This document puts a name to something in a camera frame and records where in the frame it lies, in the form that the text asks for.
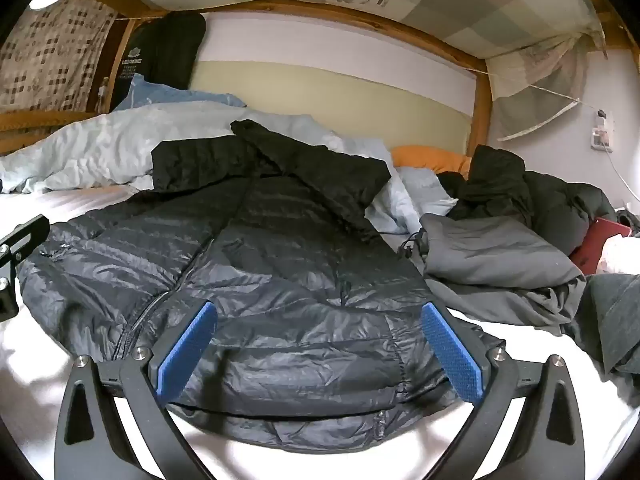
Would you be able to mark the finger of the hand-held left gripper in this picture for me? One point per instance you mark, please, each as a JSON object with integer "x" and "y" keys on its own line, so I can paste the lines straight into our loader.
{"x": 22, "y": 237}

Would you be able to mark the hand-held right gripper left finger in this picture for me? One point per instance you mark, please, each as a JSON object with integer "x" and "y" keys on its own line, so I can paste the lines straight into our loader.
{"x": 185, "y": 345}

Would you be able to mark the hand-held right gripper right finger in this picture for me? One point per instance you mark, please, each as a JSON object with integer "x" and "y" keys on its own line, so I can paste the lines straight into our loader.
{"x": 452, "y": 355}

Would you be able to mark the black down jacket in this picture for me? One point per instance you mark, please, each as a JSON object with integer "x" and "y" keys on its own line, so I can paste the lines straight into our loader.
{"x": 280, "y": 260}

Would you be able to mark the white bed sheet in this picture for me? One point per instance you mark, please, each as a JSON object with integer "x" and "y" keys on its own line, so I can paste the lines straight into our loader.
{"x": 65, "y": 205}

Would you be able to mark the light blue duvet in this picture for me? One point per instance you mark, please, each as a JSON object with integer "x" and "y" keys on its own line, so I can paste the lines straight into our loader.
{"x": 100, "y": 140}

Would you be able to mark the dark grey garment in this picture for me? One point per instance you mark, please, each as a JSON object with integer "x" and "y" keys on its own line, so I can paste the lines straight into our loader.
{"x": 610, "y": 320}

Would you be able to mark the brown patterned curtain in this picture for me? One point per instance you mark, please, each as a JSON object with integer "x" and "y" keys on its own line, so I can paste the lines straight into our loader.
{"x": 50, "y": 60}

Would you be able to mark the dark green coat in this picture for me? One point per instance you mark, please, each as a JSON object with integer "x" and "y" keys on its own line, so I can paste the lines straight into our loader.
{"x": 500, "y": 180}

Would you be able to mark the white cloth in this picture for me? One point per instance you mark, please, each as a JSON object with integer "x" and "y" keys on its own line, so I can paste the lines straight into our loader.
{"x": 620, "y": 255}

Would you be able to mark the orange pillow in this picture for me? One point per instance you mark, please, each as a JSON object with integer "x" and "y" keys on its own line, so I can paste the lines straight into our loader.
{"x": 430, "y": 157}

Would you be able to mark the blue pillow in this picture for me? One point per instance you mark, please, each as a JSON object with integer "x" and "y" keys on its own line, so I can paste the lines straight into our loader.
{"x": 165, "y": 95}

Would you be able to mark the black hanging garment bag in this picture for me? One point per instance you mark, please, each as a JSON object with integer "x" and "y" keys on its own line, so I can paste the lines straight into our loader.
{"x": 165, "y": 50}

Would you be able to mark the white mesh net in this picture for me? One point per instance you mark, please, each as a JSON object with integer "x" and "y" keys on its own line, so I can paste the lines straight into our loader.
{"x": 540, "y": 65}

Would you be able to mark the wall power outlet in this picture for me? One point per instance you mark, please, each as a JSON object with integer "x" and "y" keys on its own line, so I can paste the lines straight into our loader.
{"x": 600, "y": 137}

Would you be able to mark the wooden bed frame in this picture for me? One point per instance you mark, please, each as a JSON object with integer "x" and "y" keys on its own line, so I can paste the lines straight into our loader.
{"x": 350, "y": 15}

